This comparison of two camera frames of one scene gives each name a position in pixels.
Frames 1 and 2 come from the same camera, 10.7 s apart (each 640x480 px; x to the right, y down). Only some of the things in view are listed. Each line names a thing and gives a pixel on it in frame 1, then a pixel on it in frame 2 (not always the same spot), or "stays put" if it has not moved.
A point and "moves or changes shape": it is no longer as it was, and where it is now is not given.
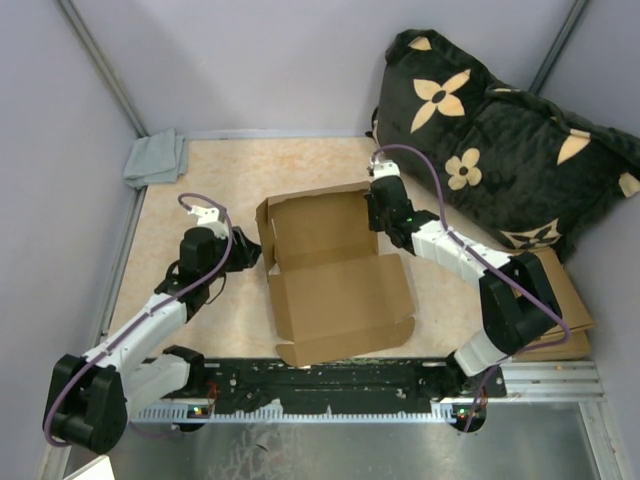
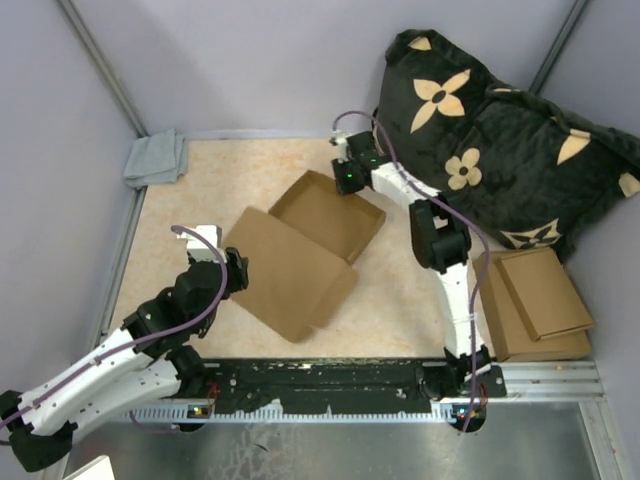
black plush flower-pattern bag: [517, 168] stays put
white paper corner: [100, 469] stays put
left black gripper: [246, 253] -> [236, 269]
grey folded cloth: [158, 158] stays put
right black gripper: [373, 225] -> [342, 187]
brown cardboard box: [341, 297] moves or changes shape
